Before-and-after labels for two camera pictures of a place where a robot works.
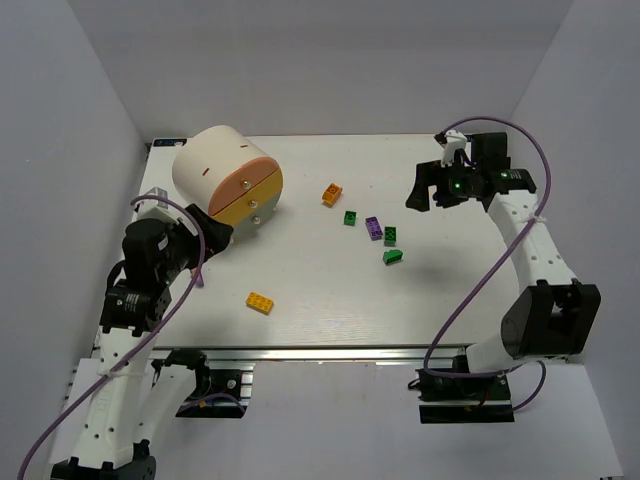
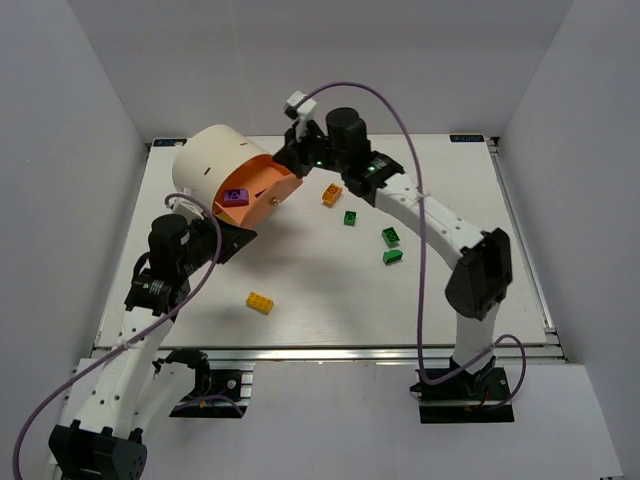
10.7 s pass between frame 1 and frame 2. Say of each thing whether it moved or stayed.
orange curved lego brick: stayed
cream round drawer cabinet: stayed
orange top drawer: moved
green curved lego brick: stayed
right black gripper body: moved
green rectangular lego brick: stayed
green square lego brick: stayed
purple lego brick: moved
